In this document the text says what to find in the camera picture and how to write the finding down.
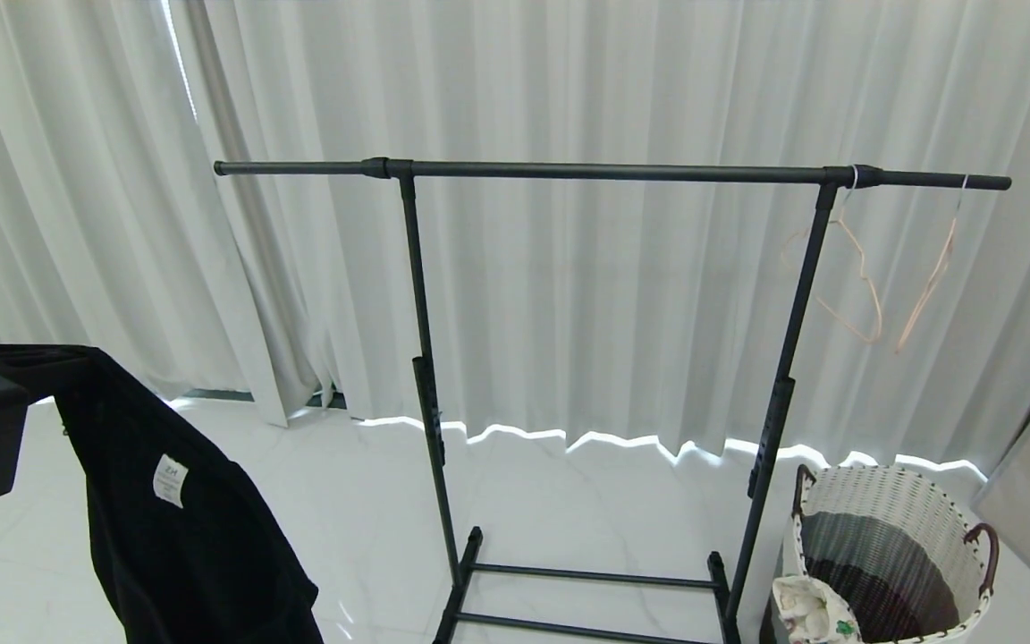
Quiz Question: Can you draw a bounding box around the black clothes rack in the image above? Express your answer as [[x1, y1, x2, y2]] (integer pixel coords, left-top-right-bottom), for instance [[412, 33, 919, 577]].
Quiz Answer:
[[213, 157, 1013, 644]]

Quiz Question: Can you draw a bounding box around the pink clothes hanger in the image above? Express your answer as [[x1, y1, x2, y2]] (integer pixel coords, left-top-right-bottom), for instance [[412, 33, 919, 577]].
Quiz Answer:
[[779, 183, 884, 345], [895, 174, 970, 352]]

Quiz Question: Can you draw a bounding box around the black short-sleeved shirt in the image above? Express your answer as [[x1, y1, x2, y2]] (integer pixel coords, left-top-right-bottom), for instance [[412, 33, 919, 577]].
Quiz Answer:
[[55, 347, 324, 644]]

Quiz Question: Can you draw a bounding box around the cream printed garment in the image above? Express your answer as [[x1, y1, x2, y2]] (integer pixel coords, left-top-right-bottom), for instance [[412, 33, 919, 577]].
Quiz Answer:
[[772, 574, 865, 644]]

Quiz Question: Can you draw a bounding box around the white curtain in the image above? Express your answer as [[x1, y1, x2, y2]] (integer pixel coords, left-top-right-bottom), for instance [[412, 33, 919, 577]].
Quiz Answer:
[[166, 0, 1030, 475], [0, 0, 292, 428]]

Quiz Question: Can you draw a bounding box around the white laundry basket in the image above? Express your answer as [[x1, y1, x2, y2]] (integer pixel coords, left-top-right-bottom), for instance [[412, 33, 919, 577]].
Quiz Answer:
[[761, 463, 1000, 644]]

